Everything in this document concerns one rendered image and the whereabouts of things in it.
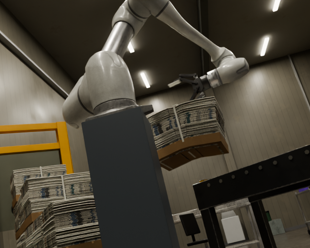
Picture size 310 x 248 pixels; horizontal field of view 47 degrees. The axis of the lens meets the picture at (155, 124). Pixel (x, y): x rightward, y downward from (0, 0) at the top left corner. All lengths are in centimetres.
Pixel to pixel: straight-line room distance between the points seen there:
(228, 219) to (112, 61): 1152
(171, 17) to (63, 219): 102
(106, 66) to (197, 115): 63
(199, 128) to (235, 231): 1098
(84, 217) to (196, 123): 66
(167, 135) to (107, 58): 60
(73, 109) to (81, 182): 82
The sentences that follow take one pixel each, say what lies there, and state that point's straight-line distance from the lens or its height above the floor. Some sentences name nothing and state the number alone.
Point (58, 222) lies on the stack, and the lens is 147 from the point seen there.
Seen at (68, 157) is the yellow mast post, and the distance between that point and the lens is 335.
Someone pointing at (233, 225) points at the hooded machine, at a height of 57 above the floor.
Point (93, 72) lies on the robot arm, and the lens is 125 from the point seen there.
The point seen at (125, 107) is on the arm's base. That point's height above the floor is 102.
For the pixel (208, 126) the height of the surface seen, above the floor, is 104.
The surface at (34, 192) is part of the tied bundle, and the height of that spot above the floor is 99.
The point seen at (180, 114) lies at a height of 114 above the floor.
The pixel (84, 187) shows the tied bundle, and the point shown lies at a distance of 213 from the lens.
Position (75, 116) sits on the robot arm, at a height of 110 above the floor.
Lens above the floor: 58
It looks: 18 degrees up
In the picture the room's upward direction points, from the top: 14 degrees counter-clockwise
